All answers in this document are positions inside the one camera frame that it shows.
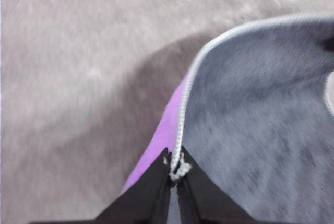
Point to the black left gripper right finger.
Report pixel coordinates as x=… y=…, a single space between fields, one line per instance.
x=206 y=203

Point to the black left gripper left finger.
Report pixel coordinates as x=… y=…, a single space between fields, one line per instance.
x=146 y=198

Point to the purple towel with grey hem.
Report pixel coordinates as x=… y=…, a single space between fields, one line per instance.
x=248 y=119

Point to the grey table cloth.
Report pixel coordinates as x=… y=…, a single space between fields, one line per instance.
x=73 y=64

